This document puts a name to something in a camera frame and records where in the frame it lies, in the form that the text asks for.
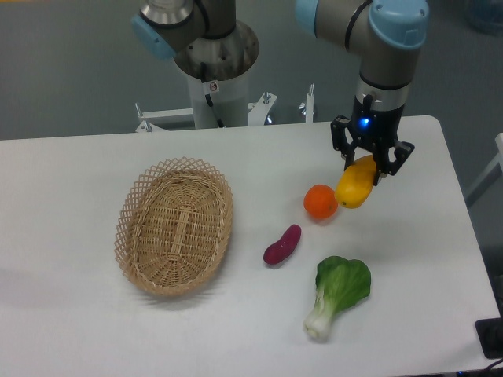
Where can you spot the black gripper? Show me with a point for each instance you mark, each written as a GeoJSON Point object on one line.
{"type": "Point", "coordinates": [367, 129]}

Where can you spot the yellow mango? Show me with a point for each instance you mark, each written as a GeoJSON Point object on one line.
{"type": "Point", "coordinates": [356, 183]}

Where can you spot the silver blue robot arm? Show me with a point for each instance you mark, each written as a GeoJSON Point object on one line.
{"type": "Point", "coordinates": [209, 44]}

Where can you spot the orange fruit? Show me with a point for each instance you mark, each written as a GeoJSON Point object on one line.
{"type": "Point", "coordinates": [320, 202]}

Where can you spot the white furniture edge at right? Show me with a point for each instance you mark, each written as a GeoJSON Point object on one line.
{"type": "Point", "coordinates": [488, 176]}

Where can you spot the purple sweet potato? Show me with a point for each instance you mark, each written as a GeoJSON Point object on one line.
{"type": "Point", "coordinates": [282, 249]}

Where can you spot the green bok choy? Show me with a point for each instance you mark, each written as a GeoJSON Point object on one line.
{"type": "Point", "coordinates": [340, 284]}

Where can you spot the woven wicker basket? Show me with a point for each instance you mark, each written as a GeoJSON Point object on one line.
{"type": "Point", "coordinates": [174, 227]}

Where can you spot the black device at table edge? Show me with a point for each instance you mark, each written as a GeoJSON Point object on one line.
{"type": "Point", "coordinates": [489, 332]}

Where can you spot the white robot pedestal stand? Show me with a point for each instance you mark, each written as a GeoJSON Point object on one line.
{"type": "Point", "coordinates": [214, 104]}

